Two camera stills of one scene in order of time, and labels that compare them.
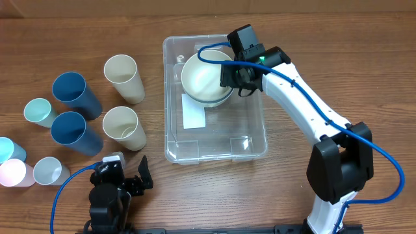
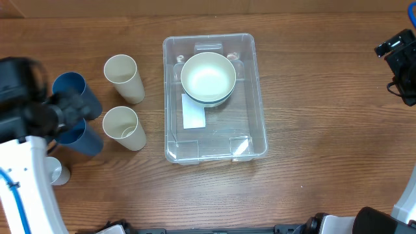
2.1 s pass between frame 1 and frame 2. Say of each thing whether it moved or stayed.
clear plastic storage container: stayed
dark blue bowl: stayed
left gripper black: moved
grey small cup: stayed
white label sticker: stayed
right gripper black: moved
